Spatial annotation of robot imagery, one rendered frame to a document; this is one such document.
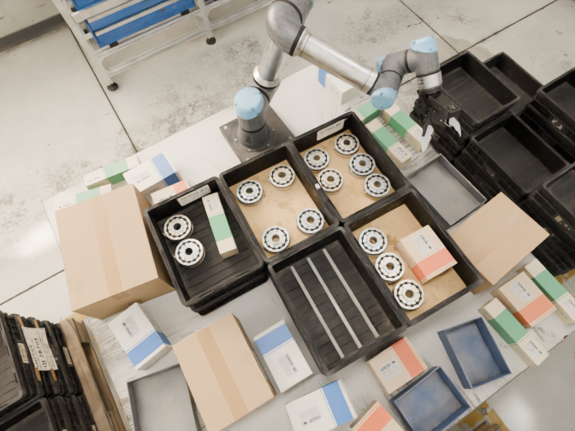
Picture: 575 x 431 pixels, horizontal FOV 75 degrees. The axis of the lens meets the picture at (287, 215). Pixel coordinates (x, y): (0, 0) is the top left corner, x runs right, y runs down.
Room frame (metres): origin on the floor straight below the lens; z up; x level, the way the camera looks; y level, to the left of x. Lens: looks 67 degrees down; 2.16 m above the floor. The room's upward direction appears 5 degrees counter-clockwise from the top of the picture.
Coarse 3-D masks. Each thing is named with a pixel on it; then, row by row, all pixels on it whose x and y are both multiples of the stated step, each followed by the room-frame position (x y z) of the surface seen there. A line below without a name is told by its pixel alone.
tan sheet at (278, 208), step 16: (256, 176) 0.76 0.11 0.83; (272, 192) 0.68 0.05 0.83; (288, 192) 0.67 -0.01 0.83; (304, 192) 0.67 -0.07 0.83; (240, 208) 0.62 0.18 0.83; (256, 208) 0.62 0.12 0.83; (272, 208) 0.61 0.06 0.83; (288, 208) 0.61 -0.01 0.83; (304, 208) 0.60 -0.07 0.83; (256, 224) 0.55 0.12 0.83; (272, 224) 0.54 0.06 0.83; (288, 224) 0.54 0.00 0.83; (272, 256) 0.42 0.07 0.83
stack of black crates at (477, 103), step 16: (448, 64) 1.49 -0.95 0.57; (464, 64) 1.53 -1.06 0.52; (480, 64) 1.46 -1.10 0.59; (448, 80) 1.45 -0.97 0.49; (464, 80) 1.44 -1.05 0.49; (480, 80) 1.42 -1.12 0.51; (496, 80) 1.35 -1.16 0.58; (448, 96) 1.26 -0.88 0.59; (464, 96) 1.34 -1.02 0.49; (480, 96) 1.33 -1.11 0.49; (496, 96) 1.30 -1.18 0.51; (512, 96) 1.24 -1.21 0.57; (464, 112) 1.16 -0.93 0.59; (480, 112) 1.22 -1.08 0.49; (496, 112) 1.14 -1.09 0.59; (448, 128) 1.19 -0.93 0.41; (464, 128) 1.12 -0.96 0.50; (480, 128) 1.12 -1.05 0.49; (432, 144) 1.23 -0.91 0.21; (448, 144) 1.15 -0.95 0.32; (464, 144) 1.10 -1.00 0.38; (448, 160) 1.10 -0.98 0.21
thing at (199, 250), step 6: (186, 240) 0.50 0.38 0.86; (192, 240) 0.49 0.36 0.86; (180, 246) 0.48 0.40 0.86; (198, 246) 0.47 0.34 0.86; (180, 252) 0.45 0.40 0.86; (198, 252) 0.45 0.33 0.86; (180, 258) 0.43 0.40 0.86; (186, 258) 0.43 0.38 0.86; (192, 258) 0.43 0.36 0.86; (198, 258) 0.42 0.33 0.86; (186, 264) 0.40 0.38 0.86; (192, 264) 0.40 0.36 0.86
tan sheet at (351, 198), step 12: (348, 132) 0.93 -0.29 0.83; (324, 144) 0.88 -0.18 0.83; (336, 156) 0.82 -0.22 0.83; (336, 168) 0.76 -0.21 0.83; (348, 180) 0.70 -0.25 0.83; (360, 180) 0.70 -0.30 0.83; (348, 192) 0.65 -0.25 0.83; (360, 192) 0.64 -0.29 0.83; (336, 204) 0.60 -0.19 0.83; (348, 204) 0.60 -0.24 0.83; (360, 204) 0.59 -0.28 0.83
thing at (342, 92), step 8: (320, 72) 1.33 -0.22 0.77; (320, 80) 1.32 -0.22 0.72; (328, 80) 1.27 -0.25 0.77; (336, 80) 1.25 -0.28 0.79; (328, 88) 1.27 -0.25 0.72; (336, 88) 1.21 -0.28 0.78; (344, 88) 1.20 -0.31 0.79; (352, 88) 1.20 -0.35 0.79; (336, 96) 1.21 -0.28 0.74; (344, 96) 1.18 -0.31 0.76; (352, 96) 1.21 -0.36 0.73
